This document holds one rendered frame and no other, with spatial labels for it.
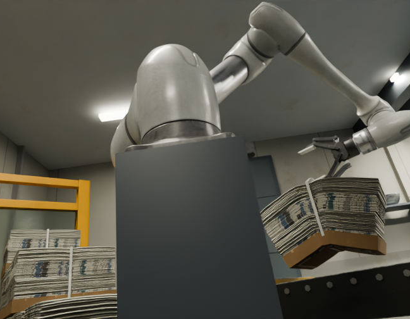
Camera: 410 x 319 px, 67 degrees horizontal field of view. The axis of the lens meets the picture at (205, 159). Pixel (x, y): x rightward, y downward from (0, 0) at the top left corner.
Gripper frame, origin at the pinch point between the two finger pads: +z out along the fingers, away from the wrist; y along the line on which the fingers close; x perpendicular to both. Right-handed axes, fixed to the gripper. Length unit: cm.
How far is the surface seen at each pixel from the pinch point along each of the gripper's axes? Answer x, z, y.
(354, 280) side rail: -25, -6, 46
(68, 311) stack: -78, 44, 42
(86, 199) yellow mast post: 20, 180, -60
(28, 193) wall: 90, 432, -185
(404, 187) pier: 468, -35, -96
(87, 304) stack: -73, 43, 41
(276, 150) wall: 367, 118, -210
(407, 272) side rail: -25, -19, 47
